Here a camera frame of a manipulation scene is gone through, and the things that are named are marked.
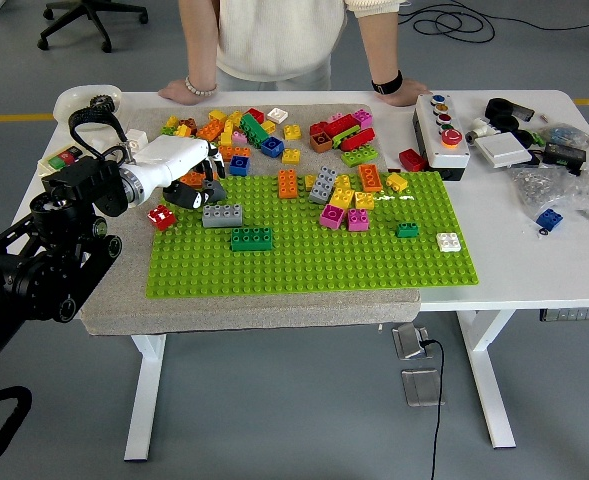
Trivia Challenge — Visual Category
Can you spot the person's right hand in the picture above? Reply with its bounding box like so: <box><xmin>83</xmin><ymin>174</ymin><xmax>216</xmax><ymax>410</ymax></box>
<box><xmin>157</xmin><ymin>77</ymin><xmax>194</xmax><ymax>106</ymax></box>

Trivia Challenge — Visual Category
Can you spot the person's left hand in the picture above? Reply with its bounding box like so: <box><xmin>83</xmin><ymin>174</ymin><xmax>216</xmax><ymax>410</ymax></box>
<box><xmin>381</xmin><ymin>78</ymin><xmax>431</xmax><ymax>107</ymax></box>

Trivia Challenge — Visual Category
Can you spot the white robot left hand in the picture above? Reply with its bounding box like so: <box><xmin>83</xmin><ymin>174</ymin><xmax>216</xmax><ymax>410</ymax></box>
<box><xmin>132</xmin><ymin>134</ymin><xmax>227</xmax><ymax>210</ymax></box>

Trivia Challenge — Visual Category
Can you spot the flat-lying grey long brick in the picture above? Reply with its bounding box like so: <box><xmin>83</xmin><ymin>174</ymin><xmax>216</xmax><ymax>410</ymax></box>
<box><xmin>201</xmin><ymin>203</ymin><xmax>244</xmax><ymax>229</ymax></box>

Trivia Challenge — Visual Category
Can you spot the dark green long brick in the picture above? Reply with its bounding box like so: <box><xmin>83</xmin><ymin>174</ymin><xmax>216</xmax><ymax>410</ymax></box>
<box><xmin>230</xmin><ymin>226</ymin><xmax>274</xmax><ymax>253</ymax></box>

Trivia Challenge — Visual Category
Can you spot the green toy baseplate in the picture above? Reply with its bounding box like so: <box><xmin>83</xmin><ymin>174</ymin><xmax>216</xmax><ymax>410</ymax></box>
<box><xmin>145</xmin><ymin>169</ymin><xmax>480</xmax><ymax>300</ymax></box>

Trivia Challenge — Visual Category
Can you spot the black wristwatch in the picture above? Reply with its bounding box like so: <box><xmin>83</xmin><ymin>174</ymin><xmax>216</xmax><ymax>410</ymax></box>
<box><xmin>371</xmin><ymin>69</ymin><xmax>404</xmax><ymax>95</ymax></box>

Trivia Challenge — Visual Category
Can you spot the white cube brick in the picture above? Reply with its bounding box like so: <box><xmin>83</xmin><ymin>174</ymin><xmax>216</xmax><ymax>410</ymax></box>
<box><xmin>123</xmin><ymin>128</ymin><xmax>149</xmax><ymax>150</ymax></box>

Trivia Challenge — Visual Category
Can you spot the red square brick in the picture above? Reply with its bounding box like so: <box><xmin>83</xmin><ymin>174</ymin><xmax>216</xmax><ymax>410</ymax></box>
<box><xmin>146</xmin><ymin>203</ymin><xmax>178</xmax><ymax>232</ymax></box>

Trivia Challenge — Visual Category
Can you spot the red rounded brick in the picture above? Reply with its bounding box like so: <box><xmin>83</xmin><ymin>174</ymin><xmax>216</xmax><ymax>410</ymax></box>
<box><xmin>339</xmin><ymin>127</ymin><xmax>377</xmax><ymax>152</ymax></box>

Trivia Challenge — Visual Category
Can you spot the push-button control box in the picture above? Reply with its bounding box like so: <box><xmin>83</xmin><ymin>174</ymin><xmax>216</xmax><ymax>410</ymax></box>
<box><xmin>412</xmin><ymin>92</ymin><xmax>472</xmax><ymax>182</ymax></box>

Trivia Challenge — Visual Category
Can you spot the lime green flat brick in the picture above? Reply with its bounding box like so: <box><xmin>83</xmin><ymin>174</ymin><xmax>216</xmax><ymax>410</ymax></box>
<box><xmin>331</xmin><ymin>124</ymin><xmax>363</xmax><ymax>150</ymax></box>

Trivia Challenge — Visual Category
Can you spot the red long brick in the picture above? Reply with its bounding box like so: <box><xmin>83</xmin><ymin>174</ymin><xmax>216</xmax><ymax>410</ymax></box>
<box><xmin>323</xmin><ymin>113</ymin><xmax>360</xmax><ymax>140</ymax></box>

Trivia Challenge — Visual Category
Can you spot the white plastic fitting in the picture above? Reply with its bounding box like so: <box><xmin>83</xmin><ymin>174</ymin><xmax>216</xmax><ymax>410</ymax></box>
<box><xmin>464</xmin><ymin>117</ymin><xmax>500</xmax><ymax>146</ymax></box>

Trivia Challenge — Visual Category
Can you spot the lime green long brick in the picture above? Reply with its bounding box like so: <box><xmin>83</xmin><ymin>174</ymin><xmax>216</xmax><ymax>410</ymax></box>
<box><xmin>341</xmin><ymin>144</ymin><xmax>380</xmax><ymax>168</ymax></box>

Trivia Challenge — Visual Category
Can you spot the extra long green brick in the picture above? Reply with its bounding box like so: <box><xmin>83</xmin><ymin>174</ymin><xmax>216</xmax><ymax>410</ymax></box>
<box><xmin>238</xmin><ymin>113</ymin><xmax>271</xmax><ymax>149</ymax></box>

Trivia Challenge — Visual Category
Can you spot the white bowl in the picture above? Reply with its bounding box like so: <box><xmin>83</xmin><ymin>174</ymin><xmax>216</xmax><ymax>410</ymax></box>
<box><xmin>55</xmin><ymin>84</ymin><xmax>124</xmax><ymax>132</ymax></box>

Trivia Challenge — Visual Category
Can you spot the black office chair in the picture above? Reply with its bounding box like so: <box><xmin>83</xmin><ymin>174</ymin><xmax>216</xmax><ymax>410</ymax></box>
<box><xmin>37</xmin><ymin>0</ymin><xmax>150</xmax><ymax>54</ymax></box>

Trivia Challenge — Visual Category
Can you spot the person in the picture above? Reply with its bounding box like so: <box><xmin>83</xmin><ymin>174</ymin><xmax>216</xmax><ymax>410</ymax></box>
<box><xmin>157</xmin><ymin>0</ymin><xmax>431</xmax><ymax>107</ymax></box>

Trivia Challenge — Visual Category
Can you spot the tilted grey long brick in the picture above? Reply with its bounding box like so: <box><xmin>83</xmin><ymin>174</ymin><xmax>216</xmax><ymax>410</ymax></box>
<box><xmin>308</xmin><ymin>165</ymin><xmax>338</xmax><ymax>205</ymax></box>

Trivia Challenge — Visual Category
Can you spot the magenta square brick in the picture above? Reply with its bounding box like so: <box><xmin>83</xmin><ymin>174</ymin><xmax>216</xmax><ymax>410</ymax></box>
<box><xmin>319</xmin><ymin>203</ymin><xmax>346</xmax><ymax>230</ymax></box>

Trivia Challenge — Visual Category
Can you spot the clear bag with blue part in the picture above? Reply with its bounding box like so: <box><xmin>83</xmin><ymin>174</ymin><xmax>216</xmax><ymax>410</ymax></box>
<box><xmin>536</xmin><ymin>123</ymin><xmax>589</xmax><ymax>151</ymax></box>

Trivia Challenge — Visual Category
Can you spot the black power adapter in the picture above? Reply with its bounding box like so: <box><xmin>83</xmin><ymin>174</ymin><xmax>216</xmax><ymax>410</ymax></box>
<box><xmin>542</xmin><ymin>142</ymin><xmax>588</xmax><ymax>177</ymax></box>

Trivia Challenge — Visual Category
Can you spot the grey-brown mat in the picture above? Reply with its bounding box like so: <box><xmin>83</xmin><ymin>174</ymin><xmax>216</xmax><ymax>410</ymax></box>
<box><xmin>79</xmin><ymin>103</ymin><xmax>422</xmax><ymax>337</ymax></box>

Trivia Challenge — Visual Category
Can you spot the white table leg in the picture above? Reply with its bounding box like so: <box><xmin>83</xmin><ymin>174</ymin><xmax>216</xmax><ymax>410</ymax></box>
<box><xmin>456</xmin><ymin>309</ymin><xmax>518</xmax><ymax>450</ymax></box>
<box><xmin>123</xmin><ymin>333</ymin><xmax>168</xmax><ymax>462</ymax></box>

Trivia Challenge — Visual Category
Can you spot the silver floor socket box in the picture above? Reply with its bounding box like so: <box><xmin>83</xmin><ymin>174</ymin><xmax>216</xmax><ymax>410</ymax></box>
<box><xmin>391</xmin><ymin>323</ymin><xmax>431</xmax><ymax>361</ymax></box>

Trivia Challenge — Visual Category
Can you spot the grey table control panel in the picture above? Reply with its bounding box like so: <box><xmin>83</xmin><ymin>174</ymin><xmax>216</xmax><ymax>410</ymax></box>
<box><xmin>539</xmin><ymin>307</ymin><xmax>589</xmax><ymax>322</ymax></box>

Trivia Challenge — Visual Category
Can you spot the silver floor plate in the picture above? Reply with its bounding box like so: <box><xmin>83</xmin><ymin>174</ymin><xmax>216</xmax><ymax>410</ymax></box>
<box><xmin>400</xmin><ymin>368</ymin><xmax>445</xmax><ymax>408</ymax></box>

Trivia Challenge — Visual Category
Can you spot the bead bracelet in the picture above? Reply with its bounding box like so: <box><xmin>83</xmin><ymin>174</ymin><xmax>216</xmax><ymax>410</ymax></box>
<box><xmin>184</xmin><ymin>75</ymin><xmax>219</xmax><ymax>104</ymax></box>

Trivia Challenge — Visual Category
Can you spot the black floor cable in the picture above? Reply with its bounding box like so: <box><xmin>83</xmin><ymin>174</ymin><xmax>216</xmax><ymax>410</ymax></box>
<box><xmin>348</xmin><ymin>0</ymin><xmax>589</xmax><ymax>37</ymax></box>

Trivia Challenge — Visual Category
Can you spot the black strap roll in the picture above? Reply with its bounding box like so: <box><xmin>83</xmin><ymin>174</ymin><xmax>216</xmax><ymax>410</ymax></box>
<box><xmin>484</xmin><ymin>97</ymin><xmax>535</xmax><ymax>133</ymax></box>

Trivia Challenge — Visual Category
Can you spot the white red-green switch box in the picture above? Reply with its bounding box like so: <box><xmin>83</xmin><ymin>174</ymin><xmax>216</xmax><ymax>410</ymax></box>
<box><xmin>37</xmin><ymin>143</ymin><xmax>89</xmax><ymax>175</ymax></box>

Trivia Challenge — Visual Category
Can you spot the white switch plate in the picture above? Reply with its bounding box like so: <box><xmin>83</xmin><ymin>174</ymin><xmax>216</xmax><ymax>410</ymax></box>
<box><xmin>473</xmin><ymin>133</ymin><xmax>534</xmax><ymax>170</ymax></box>

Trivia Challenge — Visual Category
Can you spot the black power cord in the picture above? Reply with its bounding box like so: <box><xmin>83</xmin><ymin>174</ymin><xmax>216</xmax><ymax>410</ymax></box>
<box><xmin>418</xmin><ymin>338</ymin><xmax>448</xmax><ymax>480</ymax></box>

